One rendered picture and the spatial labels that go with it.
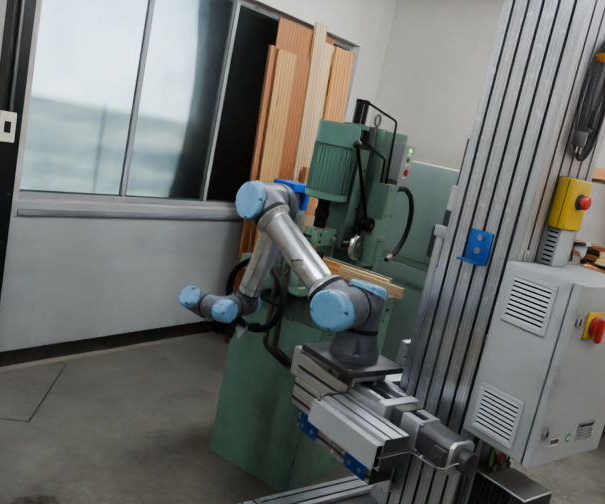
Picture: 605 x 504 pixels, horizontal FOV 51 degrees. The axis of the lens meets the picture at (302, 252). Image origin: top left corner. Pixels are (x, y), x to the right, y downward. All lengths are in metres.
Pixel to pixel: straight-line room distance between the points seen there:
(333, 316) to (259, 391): 1.03
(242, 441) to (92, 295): 1.30
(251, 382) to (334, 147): 1.03
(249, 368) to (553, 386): 1.43
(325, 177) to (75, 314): 1.71
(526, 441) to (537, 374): 0.17
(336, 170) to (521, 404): 1.25
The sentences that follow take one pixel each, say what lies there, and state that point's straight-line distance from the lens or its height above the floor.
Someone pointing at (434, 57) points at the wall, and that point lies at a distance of 5.08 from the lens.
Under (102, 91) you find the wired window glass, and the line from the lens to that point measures 3.51.
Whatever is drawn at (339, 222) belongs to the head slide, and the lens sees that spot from 2.68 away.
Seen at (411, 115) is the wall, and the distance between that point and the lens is 5.07.
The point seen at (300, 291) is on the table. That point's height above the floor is 0.86.
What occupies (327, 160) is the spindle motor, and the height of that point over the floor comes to 1.35.
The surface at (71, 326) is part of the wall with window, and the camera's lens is 3.65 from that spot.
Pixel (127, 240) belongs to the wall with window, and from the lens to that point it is 3.67.
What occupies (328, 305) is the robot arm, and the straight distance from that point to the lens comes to 1.73.
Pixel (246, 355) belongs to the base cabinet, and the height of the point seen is 0.49.
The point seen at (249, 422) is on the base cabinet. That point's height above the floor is 0.22.
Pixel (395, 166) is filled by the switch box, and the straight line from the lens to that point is 2.77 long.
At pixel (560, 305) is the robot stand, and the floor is 1.17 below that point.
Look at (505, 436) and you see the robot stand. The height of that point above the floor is 0.81.
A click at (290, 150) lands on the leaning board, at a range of 4.30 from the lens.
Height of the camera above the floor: 1.44
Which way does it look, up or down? 10 degrees down
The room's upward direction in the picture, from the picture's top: 12 degrees clockwise
